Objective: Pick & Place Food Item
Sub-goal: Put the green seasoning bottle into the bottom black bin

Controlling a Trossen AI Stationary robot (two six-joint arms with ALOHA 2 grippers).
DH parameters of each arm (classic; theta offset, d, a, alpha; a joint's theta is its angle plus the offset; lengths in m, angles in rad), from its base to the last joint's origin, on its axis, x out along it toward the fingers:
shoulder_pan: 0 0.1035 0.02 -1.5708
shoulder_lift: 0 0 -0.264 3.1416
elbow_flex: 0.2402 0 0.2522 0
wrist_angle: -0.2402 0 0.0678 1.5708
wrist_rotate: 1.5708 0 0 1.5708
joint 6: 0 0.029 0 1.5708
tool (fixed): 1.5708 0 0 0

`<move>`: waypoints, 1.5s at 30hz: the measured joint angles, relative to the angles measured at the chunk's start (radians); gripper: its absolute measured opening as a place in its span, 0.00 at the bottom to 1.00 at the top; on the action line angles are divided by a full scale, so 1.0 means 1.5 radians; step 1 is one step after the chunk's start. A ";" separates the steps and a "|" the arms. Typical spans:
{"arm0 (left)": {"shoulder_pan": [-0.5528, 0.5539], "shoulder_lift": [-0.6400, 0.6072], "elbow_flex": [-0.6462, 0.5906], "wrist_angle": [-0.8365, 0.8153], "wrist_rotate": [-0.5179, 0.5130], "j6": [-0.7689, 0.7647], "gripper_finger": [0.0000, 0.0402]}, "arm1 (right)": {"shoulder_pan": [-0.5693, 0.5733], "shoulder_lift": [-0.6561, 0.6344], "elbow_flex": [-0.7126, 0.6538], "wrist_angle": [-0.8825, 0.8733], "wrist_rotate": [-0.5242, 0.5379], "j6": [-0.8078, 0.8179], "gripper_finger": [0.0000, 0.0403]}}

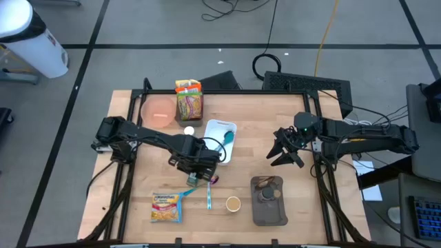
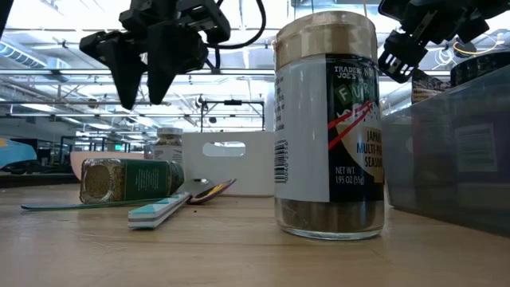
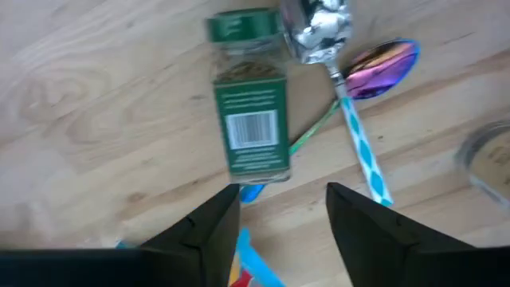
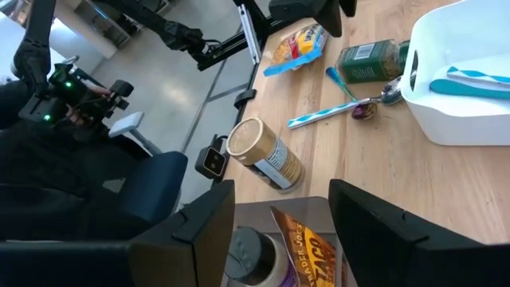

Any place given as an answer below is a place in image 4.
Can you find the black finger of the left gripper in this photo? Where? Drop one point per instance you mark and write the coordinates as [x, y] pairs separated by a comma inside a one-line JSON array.
[[332, 18], [348, 7]]

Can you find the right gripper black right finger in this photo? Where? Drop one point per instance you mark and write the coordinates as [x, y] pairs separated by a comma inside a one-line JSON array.
[[418, 255]]

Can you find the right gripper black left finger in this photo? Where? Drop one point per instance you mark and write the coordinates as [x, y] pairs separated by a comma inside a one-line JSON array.
[[119, 263]]

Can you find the blue ramen noodle packet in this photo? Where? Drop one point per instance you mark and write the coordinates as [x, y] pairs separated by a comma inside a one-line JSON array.
[[299, 48]]

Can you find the green label spice jar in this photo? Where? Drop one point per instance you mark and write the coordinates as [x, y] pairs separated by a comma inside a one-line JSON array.
[[370, 60]]

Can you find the teal white toothbrush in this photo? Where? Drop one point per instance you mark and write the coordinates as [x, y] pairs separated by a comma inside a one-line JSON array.
[[322, 113]]

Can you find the brown orange snack bag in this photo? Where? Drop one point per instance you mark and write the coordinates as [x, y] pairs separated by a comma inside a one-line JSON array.
[[311, 251]]

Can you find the purple label spice jar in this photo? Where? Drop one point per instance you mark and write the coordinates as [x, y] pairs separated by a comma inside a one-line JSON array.
[[255, 259]]

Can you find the furikake jar gold lid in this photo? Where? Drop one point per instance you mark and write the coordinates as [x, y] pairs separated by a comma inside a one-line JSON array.
[[263, 153]]

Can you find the white metal bar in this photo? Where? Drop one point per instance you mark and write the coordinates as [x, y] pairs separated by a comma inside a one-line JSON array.
[[250, 36]]

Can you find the blue office chair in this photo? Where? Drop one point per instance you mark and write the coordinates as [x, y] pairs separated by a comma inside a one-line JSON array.
[[153, 187]]

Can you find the person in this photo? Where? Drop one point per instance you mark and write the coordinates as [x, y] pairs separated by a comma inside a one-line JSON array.
[[40, 179]]

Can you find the white plastic bin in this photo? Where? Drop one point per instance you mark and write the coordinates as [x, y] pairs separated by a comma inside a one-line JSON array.
[[458, 119]]

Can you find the teal white striped utensil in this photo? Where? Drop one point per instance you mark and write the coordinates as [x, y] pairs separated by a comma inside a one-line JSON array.
[[478, 75]]

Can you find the small black camera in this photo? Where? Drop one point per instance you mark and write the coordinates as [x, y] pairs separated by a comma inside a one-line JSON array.
[[213, 161]]

